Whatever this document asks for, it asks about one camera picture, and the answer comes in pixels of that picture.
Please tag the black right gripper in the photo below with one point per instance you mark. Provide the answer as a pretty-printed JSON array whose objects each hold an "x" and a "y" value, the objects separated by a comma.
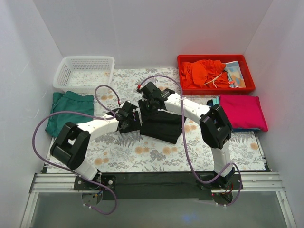
[{"x": 147, "y": 109}]

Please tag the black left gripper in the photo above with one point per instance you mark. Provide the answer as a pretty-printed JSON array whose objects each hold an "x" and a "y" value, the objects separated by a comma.
[{"x": 132, "y": 121}]

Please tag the black t shirt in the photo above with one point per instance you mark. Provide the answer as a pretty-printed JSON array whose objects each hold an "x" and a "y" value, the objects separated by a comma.
[{"x": 160, "y": 125}]

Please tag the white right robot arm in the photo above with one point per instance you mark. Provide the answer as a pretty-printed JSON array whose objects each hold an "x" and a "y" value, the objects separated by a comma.
[{"x": 214, "y": 124}]

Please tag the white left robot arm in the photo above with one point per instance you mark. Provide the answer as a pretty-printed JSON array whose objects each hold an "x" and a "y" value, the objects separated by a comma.
[{"x": 71, "y": 145}]

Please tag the floral patterned table mat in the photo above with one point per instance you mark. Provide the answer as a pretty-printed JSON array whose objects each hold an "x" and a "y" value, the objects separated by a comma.
[{"x": 132, "y": 152}]

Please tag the red plastic bin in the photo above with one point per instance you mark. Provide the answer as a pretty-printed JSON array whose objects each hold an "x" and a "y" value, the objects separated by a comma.
[{"x": 194, "y": 90}]

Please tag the orange crumpled shirt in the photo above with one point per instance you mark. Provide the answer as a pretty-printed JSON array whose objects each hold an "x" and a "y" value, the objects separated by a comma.
[{"x": 205, "y": 74}]

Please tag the teal green folded shirt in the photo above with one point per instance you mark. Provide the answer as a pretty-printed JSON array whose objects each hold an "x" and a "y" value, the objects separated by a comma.
[{"x": 82, "y": 106}]

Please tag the turquoise folded shirt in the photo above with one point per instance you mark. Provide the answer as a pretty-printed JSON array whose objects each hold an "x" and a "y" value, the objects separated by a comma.
[{"x": 216, "y": 100}]

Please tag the white plastic basket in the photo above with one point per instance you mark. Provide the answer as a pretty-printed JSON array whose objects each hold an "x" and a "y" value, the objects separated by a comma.
[{"x": 83, "y": 74}]

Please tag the navy blue folded shirt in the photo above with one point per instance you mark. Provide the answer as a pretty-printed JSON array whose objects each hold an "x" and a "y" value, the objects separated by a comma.
[{"x": 245, "y": 130}]

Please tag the patterned pastel cloth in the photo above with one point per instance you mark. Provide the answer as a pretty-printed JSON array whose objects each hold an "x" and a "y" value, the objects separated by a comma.
[{"x": 235, "y": 76}]

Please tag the magenta folded shirt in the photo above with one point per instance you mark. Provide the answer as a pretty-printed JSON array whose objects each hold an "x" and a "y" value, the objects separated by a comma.
[{"x": 244, "y": 111}]

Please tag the aluminium mounting rail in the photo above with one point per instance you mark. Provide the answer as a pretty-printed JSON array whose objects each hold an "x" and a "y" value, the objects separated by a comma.
[{"x": 157, "y": 185}]

